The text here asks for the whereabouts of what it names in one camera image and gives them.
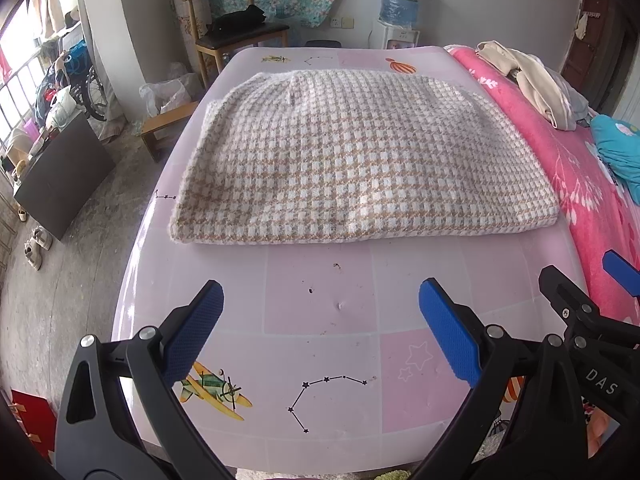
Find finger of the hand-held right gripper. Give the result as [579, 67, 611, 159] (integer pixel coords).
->
[602, 250, 640, 301]
[539, 265, 640, 356]

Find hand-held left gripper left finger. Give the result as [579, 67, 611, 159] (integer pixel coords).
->
[54, 280, 236, 480]

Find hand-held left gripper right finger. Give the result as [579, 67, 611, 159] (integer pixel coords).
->
[410, 277, 591, 480]

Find beige houndstooth coat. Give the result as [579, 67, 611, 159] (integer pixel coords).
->
[167, 71, 560, 246]

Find hanging beige clothes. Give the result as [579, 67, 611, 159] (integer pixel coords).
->
[27, 0, 81, 41]

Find pink floral blanket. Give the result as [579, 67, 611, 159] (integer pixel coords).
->
[444, 44, 640, 461]

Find teal cloth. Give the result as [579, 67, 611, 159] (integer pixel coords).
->
[590, 114, 640, 183]

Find pink patterned bed sheet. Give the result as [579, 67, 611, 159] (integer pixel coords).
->
[112, 45, 601, 476]

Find light grey garment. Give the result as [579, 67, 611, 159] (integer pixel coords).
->
[560, 85, 592, 121]

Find red box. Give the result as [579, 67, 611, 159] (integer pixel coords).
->
[10, 389, 57, 463]

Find grey board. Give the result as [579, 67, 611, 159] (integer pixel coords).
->
[12, 110, 117, 241]

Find beige folded garment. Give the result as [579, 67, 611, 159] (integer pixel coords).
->
[475, 40, 581, 128]

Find small wooden stool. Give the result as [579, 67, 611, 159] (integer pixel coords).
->
[140, 101, 201, 162]

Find dark wooden door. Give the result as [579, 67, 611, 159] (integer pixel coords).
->
[560, 0, 636, 116]

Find white plastic bag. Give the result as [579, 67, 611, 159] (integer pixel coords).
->
[139, 62, 203, 117]

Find white bundle bag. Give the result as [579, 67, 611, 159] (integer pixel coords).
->
[47, 85, 76, 128]

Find wheelchair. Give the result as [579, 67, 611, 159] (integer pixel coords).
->
[40, 40, 108, 122]

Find metal window railing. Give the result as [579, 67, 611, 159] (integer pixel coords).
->
[0, 55, 46, 161]

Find white water dispenser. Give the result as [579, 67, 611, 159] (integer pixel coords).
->
[374, 20, 420, 51]

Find wooden chair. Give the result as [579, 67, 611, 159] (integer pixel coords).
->
[181, 0, 291, 88]

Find black garment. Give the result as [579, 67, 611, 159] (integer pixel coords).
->
[207, 5, 268, 36]

